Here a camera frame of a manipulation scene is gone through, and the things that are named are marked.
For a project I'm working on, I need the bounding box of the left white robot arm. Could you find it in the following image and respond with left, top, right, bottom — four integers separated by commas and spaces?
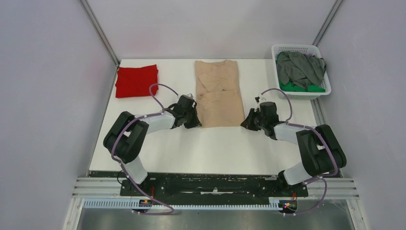
103, 95, 202, 195

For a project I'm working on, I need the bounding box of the aluminium frame post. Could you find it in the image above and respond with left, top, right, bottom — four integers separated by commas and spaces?
312, 0, 345, 46
79, 0, 120, 67

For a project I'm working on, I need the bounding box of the right aluminium frame post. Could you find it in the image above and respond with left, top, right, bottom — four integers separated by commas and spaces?
312, 0, 345, 46

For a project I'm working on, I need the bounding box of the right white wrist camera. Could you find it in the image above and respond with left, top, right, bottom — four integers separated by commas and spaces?
255, 94, 266, 105

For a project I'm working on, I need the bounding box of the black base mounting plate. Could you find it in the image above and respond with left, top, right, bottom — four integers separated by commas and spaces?
120, 171, 309, 206

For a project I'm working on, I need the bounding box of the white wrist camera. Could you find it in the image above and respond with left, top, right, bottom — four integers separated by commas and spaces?
186, 93, 194, 99
255, 94, 266, 105

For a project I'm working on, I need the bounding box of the beige t shirt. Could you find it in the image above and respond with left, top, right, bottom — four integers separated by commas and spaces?
194, 59, 245, 128

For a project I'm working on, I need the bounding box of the grey t shirt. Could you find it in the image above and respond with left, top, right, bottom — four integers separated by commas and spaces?
275, 51, 327, 89

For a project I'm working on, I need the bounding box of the left aluminium frame post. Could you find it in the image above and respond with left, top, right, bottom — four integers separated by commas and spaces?
79, 0, 120, 67

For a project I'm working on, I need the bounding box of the right aluminium table rail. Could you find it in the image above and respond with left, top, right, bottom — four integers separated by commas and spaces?
310, 98, 342, 178

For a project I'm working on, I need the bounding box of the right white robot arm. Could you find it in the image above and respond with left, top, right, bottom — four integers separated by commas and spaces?
241, 102, 347, 196

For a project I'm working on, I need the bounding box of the folded red t shirt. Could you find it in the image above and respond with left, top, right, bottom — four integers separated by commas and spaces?
115, 65, 158, 98

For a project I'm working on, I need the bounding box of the white slotted cable duct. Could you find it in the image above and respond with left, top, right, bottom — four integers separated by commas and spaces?
83, 198, 282, 211

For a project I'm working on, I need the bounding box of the green t shirt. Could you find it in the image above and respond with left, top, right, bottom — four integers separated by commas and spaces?
278, 80, 326, 92

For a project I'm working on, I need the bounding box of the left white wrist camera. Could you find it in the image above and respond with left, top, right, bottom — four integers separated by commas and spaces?
186, 93, 194, 99

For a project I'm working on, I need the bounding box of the white plastic laundry basket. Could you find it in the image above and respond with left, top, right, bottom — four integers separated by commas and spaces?
271, 44, 331, 100

